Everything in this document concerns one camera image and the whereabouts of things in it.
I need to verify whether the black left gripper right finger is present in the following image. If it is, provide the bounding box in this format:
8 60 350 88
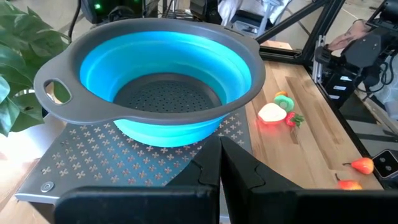
220 136 398 224

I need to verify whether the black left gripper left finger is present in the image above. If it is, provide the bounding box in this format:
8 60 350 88
54 136 221 224

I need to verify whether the blue collapsible colander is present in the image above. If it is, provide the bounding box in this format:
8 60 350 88
33 17 267 148

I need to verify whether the person's forearm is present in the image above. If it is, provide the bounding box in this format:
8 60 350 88
326 19 371 52

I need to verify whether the grey perforated metal shelf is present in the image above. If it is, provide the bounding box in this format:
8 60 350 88
14 107 253 206

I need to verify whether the orange toy pear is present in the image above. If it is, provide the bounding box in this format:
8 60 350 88
342 157 375 175
335 173 364 191

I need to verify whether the red toy strawberry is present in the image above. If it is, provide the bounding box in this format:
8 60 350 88
285 111 306 128

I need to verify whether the red toy apple half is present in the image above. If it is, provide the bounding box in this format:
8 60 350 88
257 102 288 125

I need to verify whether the silver aluminium extrusion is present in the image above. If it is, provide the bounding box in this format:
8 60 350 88
312 35 326 84

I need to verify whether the black computer with green light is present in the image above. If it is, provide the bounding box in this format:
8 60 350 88
80 0 147 25

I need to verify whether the green plant in white pot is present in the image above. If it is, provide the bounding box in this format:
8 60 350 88
0 0 73 161

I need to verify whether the black table-level camera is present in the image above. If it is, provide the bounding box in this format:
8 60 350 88
371 149 398 180

